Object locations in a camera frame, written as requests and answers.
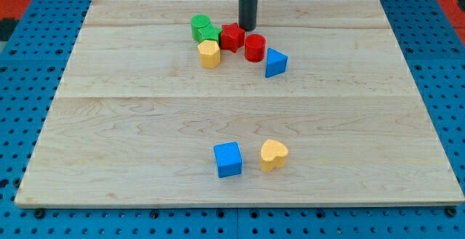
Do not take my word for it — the yellow hexagon block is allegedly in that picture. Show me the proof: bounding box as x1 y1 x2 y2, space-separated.
198 40 221 69

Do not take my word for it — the blue cube block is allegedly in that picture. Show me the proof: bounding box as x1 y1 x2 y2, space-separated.
214 142 243 178

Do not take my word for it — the yellow heart block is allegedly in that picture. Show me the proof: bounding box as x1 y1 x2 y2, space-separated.
260 139 288 172

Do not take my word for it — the blue triangle block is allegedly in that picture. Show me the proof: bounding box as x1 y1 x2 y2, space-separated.
264 48 288 78

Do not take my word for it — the red cylinder block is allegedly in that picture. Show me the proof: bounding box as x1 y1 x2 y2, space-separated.
244 34 266 62

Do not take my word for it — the red star block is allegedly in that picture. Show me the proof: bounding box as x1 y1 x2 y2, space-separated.
220 23 246 53

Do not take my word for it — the green star block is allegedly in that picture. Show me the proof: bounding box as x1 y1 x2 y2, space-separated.
198 24 222 44

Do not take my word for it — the green cylinder block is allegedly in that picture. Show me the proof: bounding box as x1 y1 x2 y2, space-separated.
190 14 211 41

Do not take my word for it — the light wooden board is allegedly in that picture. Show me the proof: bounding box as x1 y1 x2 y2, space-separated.
15 0 464 208

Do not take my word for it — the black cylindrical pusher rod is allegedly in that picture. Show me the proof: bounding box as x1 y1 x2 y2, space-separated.
238 0 258 31

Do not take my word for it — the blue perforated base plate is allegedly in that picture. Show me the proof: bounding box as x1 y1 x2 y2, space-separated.
1 0 464 238

